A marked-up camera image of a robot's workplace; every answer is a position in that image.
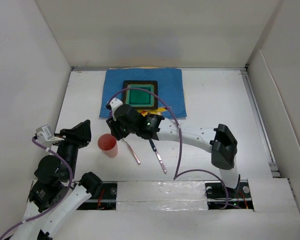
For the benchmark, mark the green square plate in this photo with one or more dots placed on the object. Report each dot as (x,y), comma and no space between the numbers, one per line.
(139,99)

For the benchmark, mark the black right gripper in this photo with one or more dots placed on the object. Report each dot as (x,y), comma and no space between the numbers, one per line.
(113,123)

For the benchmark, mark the blue cartoon placemat cloth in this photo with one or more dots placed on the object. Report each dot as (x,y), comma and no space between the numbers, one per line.
(169,82)

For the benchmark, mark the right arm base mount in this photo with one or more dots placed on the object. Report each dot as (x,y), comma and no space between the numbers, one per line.
(239,198)

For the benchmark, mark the pink handled fork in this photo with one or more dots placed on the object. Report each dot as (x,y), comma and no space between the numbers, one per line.
(132,151)

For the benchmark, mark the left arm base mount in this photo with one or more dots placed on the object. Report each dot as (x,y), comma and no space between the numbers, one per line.
(106,201)

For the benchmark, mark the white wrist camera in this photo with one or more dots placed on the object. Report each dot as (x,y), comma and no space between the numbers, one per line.
(114,104)
(44,135)

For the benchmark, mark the pink handled knife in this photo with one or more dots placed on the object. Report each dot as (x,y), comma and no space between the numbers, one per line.
(154,149)

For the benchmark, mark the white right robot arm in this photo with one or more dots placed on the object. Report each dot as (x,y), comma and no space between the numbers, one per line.
(219,142)

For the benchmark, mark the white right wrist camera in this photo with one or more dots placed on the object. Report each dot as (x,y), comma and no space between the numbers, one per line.
(114,104)

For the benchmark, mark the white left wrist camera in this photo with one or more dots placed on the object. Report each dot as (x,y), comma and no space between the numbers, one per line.
(44,135)

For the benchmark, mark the pink plastic cup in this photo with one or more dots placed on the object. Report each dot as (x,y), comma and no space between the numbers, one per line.
(108,145)

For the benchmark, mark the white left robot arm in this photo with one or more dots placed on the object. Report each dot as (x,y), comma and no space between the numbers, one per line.
(55,195)

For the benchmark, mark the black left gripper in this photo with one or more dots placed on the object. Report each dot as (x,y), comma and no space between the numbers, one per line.
(81,134)

